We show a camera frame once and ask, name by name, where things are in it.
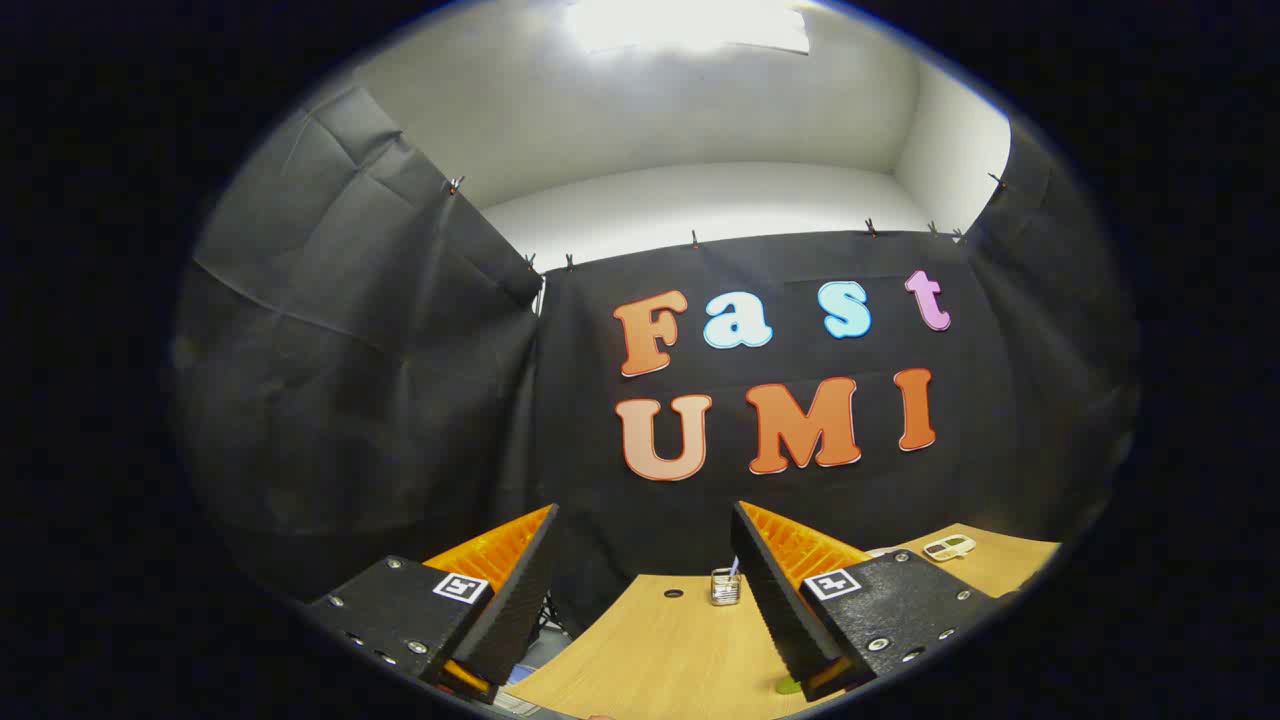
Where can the white divided bean dish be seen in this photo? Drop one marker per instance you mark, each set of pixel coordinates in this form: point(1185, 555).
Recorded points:
point(948, 547)

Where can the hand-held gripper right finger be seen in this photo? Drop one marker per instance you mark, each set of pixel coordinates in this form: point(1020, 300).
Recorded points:
point(775, 600)

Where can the ceiling light panel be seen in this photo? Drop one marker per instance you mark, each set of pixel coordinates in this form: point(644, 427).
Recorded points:
point(690, 25)

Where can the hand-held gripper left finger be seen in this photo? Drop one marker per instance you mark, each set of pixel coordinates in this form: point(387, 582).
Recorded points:
point(515, 610)

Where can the small green object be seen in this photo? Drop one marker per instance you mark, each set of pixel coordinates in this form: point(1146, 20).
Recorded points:
point(788, 686)

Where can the wooden table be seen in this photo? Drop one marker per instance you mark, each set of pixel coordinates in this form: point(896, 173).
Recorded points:
point(660, 650)

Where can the black backdrop cloth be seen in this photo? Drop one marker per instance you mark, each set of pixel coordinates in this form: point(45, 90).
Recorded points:
point(450, 420)

